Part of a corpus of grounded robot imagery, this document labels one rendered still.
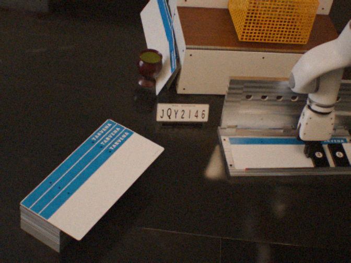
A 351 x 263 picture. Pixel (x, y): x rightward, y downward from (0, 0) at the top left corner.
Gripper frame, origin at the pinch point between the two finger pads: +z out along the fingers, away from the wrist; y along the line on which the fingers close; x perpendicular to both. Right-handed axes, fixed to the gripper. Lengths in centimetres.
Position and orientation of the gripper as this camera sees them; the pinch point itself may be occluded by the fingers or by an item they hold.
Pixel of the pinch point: (308, 150)
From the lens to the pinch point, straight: 213.4
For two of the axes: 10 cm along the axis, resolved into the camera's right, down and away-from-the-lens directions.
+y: 9.8, 0.1, 1.9
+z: -1.1, 8.4, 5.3
